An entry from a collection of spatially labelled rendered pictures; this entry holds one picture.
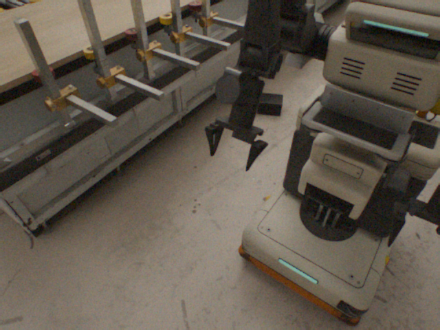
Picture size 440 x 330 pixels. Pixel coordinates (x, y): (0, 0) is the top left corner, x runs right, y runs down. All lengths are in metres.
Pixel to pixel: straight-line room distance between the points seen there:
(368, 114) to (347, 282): 0.80
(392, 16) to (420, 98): 0.22
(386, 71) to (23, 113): 1.41
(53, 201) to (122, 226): 0.40
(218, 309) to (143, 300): 0.37
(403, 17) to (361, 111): 0.25
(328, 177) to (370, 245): 0.62
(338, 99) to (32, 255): 1.72
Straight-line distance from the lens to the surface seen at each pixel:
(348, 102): 0.86
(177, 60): 1.54
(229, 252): 1.73
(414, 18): 0.71
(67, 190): 1.97
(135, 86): 1.43
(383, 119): 0.86
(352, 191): 1.02
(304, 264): 1.43
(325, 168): 1.04
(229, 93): 0.61
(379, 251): 1.57
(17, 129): 1.63
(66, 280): 1.84
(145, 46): 1.62
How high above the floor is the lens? 1.52
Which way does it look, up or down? 46 degrees down
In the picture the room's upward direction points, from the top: straight up
